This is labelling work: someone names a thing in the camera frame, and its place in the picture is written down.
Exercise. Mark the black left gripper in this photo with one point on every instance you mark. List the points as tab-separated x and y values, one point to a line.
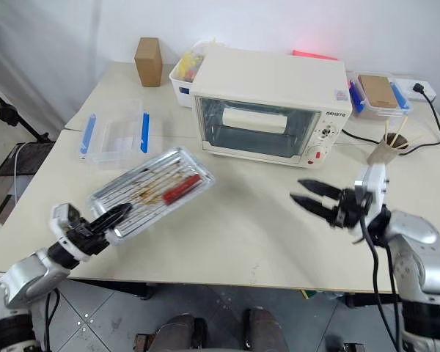
88	236

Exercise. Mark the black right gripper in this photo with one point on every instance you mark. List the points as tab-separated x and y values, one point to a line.
350	209

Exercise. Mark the silver metal baking tray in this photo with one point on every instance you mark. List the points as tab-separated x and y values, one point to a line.
146	183

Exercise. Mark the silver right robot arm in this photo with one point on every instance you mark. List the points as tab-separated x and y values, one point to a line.
414	234

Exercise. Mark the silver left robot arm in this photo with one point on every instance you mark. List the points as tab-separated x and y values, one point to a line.
25	273

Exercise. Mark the cream oven knob red mark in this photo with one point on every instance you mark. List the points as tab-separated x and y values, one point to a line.
317	154

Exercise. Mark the red sausage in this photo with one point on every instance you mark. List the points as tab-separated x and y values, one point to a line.
181	188

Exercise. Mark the glass toaster oven door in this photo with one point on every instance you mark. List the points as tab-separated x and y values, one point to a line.
256	141

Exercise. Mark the cream toaster oven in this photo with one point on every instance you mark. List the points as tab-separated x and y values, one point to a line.
271	75

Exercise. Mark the brown paper cup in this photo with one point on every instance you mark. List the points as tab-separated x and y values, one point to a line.
383	154

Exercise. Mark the empty clear blue-latched container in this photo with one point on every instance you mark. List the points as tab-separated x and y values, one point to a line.
113	135

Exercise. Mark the wooden chopstick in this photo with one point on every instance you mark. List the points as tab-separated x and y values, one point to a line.
386	132
402	129
412	143

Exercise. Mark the clear container with brown pad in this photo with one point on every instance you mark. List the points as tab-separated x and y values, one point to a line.
379	91

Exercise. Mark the dark rounded shape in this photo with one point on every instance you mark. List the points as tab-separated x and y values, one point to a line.
265	330
181	331

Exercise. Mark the black tripod stand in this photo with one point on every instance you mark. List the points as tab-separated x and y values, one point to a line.
20	117

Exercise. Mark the red flat object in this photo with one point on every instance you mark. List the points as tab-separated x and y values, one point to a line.
313	55

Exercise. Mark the black power plug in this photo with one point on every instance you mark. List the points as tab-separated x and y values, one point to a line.
418	88

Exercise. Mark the white storage bin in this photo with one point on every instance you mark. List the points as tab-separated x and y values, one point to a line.
179	86

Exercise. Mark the white power strip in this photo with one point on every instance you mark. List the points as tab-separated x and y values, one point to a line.
429	93

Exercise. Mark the brown cardboard box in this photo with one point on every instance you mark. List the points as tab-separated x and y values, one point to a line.
148	62

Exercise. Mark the yellow items in bin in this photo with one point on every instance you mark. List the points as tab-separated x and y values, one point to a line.
190	62

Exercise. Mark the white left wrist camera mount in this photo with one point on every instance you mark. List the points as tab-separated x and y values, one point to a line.
58	216

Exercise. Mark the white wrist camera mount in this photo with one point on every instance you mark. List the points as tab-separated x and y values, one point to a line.
58	216
375	183

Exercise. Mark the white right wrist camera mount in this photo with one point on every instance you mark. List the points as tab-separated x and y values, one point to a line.
375	183

